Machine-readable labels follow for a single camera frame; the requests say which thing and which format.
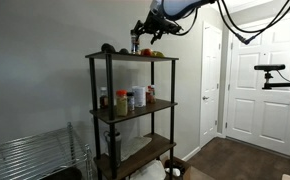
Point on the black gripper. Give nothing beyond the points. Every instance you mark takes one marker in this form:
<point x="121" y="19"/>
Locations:
<point x="155" y="22"/>

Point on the orange label spice bottle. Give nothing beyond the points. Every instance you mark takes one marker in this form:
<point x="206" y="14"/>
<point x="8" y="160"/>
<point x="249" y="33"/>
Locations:
<point x="135" y="45"/>

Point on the sauce bottle red cap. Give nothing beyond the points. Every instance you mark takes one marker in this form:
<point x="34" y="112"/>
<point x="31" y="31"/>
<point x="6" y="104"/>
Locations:
<point x="150" y="95"/>

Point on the red capped spice jar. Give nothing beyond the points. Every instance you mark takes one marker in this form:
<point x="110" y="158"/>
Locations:
<point x="121" y="105"/>

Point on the clear bottle with dark liquid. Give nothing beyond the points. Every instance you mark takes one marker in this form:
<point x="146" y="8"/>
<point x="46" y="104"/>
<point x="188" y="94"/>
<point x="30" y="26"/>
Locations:
<point x="103" y="99"/>

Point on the black water bottle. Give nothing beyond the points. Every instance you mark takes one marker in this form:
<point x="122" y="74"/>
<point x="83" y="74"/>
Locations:
<point x="116" y="146"/>

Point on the white bag under shelf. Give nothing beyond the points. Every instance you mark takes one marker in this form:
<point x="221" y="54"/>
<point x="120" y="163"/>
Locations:
<point x="150" y="170"/>

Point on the red tomato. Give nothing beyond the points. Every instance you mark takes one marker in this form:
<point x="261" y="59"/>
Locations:
<point x="146" y="52"/>

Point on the small dark avocado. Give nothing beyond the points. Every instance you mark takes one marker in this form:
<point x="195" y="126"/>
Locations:
<point x="124" y="51"/>

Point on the white cylindrical canister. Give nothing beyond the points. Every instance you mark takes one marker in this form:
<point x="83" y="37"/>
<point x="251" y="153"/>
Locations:
<point x="139" y="96"/>

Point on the narrow white panel door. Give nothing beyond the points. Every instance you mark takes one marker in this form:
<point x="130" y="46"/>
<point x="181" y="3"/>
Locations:
<point x="210" y="113"/>

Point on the white mesh mat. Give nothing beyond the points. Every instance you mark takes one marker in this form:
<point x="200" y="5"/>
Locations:
<point x="135" y="145"/>

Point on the brown cardboard box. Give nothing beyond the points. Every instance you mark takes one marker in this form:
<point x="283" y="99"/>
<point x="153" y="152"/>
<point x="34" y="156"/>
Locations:
<point x="193" y="173"/>

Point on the wide white panel door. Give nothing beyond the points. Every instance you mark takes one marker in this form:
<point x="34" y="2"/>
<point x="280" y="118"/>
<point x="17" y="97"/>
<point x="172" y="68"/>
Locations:
<point x="265" y="116"/>

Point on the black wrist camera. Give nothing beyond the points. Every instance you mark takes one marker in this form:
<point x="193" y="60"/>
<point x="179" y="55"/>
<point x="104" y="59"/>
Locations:
<point x="171" y="29"/>

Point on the black frame wooden shelf unit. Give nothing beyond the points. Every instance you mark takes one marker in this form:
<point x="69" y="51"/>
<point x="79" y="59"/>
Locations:
<point x="135" y="115"/>

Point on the black camera on stand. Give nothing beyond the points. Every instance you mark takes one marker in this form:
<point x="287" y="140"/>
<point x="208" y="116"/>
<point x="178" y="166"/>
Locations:
<point x="270" y="67"/>

